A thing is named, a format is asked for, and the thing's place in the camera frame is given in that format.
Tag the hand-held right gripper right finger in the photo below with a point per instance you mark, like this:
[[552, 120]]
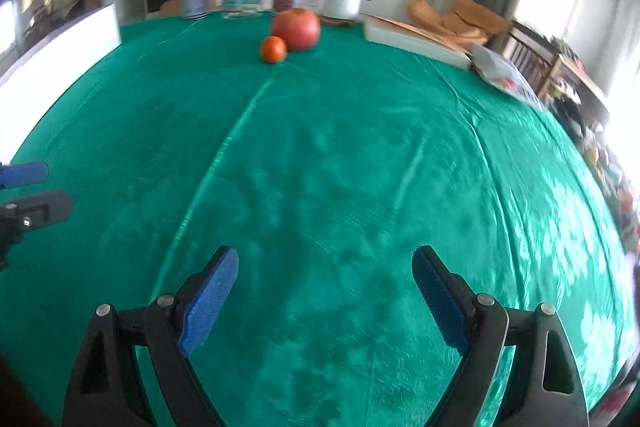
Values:
[[440, 297]]

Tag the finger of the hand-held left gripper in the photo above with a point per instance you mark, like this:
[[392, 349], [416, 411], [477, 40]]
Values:
[[45, 207], [25, 174]]

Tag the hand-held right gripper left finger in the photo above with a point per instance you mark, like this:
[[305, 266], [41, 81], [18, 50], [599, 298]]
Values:
[[210, 302]]

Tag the white board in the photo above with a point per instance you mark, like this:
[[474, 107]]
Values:
[[75, 37]]

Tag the green tablecloth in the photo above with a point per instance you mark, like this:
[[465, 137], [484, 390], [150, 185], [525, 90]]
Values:
[[350, 182]]

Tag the white snack bag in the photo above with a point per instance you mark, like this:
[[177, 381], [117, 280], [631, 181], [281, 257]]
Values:
[[505, 74]]

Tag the white foam box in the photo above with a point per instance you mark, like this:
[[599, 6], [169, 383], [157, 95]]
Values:
[[410, 42]]

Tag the orange tangerine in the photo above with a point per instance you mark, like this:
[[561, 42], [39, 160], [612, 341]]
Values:
[[273, 49]]

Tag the orange paper envelope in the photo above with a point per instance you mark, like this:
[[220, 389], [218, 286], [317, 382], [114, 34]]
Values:
[[425, 34]]

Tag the orange lounge chair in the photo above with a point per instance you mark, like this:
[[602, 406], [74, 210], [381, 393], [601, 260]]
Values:
[[465, 17]]

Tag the red apple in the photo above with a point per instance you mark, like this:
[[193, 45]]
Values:
[[296, 29]]

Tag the white tv cabinet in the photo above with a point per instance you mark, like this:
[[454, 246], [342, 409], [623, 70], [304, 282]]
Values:
[[380, 2]]

